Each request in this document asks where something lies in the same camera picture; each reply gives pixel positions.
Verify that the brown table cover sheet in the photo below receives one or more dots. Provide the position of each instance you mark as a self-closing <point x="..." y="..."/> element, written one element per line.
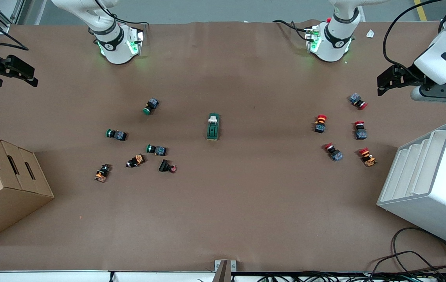
<point x="246" y="203"/>

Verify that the orange black selector switch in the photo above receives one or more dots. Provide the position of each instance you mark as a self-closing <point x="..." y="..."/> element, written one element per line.
<point x="101" y="174"/>
<point x="137" y="159"/>

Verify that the green push button switch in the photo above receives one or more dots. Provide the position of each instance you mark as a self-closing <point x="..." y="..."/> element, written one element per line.
<point x="159" y="150"/>
<point x="151" y="105"/>
<point x="119" y="135"/>

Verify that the brown cardboard box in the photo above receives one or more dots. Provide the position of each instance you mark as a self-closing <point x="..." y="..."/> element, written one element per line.
<point x="3" y="203"/>

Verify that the small white paper scrap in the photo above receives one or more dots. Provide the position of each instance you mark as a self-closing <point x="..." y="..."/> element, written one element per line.
<point x="370" y="33"/>

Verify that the black switch with red tip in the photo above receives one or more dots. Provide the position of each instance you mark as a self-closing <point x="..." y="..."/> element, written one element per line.
<point x="165" y="166"/>

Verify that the red button grey block switch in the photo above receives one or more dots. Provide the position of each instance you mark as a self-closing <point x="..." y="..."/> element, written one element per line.
<point x="336" y="155"/>
<point x="360" y="134"/>
<point x="356" y="99"/>

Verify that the green load switch white lever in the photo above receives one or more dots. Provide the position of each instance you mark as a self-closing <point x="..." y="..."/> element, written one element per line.
<point x="213" y="131"/>

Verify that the white slotted storage rack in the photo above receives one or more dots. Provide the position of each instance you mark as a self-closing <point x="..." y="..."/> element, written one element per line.
<point x="442" y="203"/>

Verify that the metal table edge bracket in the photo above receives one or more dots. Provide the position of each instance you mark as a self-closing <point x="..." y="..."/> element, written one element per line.
<point x="224" y="270"/>

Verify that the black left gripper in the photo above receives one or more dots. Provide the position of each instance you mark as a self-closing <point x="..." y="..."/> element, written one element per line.
<point x="410" y="75"/>

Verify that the red button orange block switch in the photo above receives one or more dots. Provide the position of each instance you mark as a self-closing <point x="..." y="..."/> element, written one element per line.
<point x="368" y="159"/>
<point x="320" y="126"/>

